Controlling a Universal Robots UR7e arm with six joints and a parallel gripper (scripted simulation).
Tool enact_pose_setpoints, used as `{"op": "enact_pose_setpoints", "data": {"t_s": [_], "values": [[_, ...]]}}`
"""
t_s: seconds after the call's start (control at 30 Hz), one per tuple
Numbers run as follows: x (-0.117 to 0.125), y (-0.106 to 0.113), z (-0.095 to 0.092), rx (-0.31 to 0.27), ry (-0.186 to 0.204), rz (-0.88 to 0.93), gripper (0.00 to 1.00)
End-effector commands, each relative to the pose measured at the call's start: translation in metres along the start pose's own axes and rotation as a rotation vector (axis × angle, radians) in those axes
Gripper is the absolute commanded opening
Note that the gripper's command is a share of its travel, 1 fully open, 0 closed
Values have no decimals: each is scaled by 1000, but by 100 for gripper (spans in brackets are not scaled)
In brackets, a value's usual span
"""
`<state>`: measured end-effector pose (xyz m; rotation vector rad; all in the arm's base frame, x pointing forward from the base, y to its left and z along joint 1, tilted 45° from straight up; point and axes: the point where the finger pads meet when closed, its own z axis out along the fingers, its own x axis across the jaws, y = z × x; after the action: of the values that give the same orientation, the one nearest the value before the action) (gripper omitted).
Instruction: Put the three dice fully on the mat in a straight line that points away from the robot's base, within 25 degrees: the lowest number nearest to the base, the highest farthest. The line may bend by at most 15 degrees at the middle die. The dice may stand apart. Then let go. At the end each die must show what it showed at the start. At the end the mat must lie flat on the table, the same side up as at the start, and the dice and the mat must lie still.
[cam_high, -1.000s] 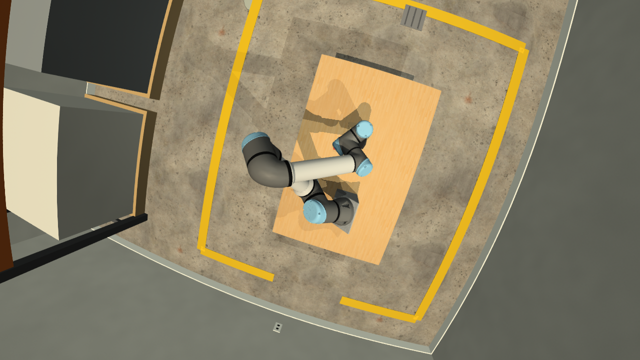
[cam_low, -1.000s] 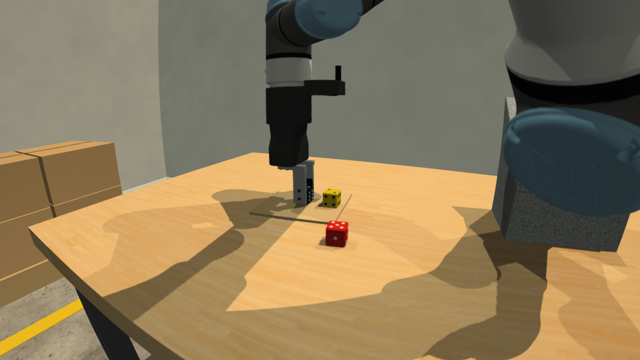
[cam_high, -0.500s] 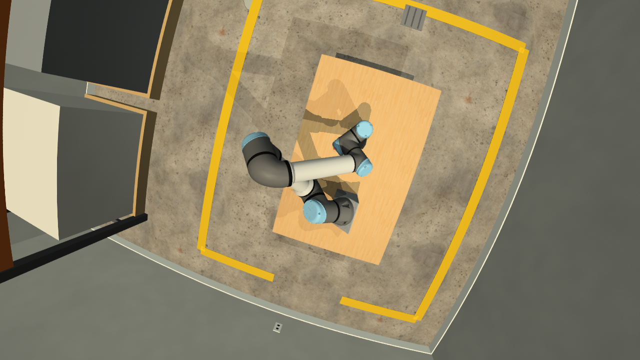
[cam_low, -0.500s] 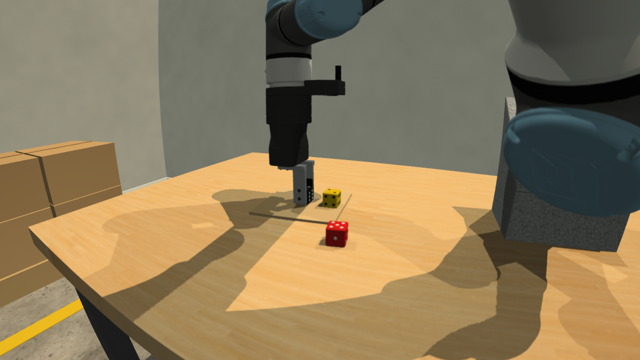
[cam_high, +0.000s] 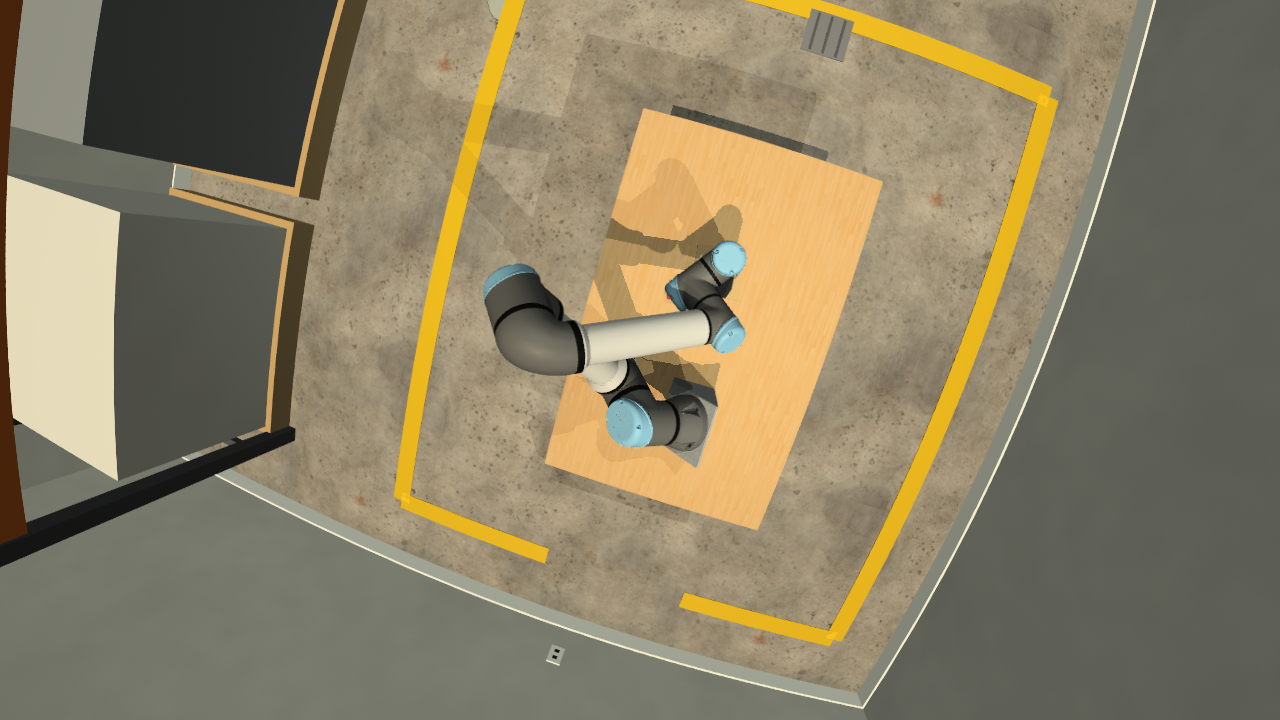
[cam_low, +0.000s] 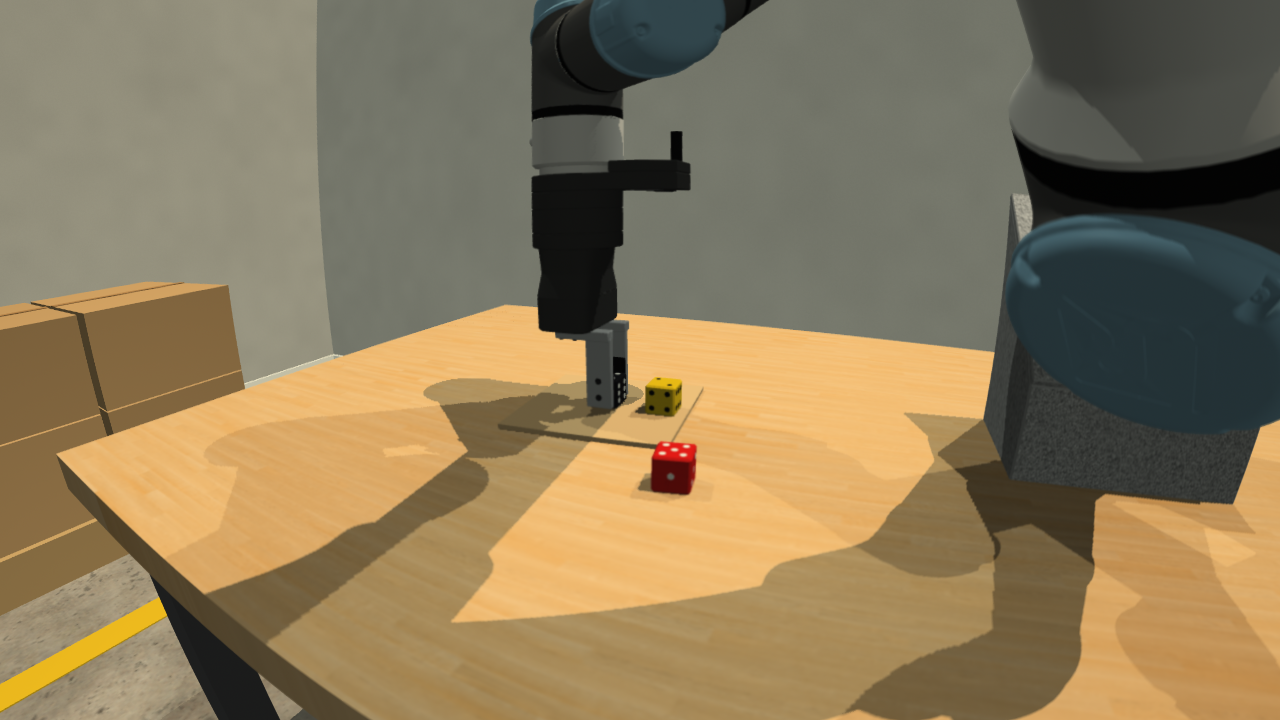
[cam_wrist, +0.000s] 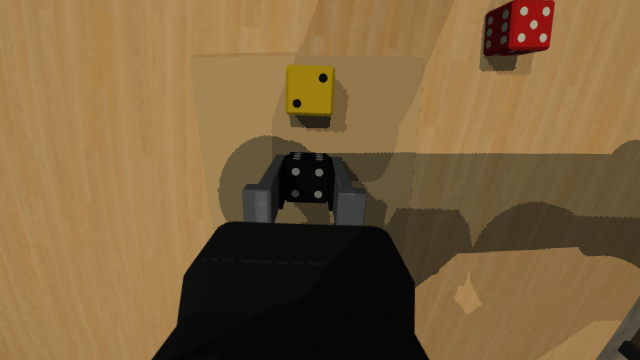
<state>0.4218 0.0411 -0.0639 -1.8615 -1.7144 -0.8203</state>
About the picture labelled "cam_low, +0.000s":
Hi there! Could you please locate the black die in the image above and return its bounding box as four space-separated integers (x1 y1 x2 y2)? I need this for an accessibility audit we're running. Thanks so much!
614 372 626 409

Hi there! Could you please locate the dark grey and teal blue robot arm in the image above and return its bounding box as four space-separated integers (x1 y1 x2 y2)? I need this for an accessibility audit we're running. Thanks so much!
530 0 1280 434

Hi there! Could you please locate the red die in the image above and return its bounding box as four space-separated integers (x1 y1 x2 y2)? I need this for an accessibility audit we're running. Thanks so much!
652 442 698 495

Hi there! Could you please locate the yellow die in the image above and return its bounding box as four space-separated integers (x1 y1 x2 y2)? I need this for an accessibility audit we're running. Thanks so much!
645 377 682 416

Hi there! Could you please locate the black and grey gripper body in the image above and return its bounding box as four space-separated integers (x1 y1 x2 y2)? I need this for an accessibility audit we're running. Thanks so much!
529 115 691 334

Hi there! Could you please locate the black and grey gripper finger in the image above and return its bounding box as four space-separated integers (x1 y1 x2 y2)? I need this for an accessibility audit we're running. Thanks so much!
556 329 614 409
596 320 628 395

